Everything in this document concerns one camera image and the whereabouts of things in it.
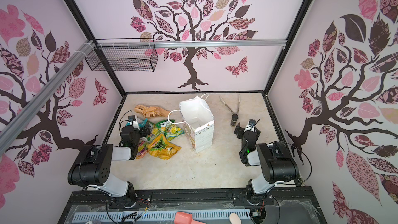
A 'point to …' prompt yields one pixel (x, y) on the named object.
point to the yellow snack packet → (160, 148)
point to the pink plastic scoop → (184, 218)
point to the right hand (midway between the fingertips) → (248, 123)
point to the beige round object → (234, 219)
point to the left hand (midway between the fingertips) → (142, 124)
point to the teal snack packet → (142, 124)
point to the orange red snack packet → (142, 149)
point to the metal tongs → (235, 116)
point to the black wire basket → (132, 54)
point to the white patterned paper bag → (198, 123)
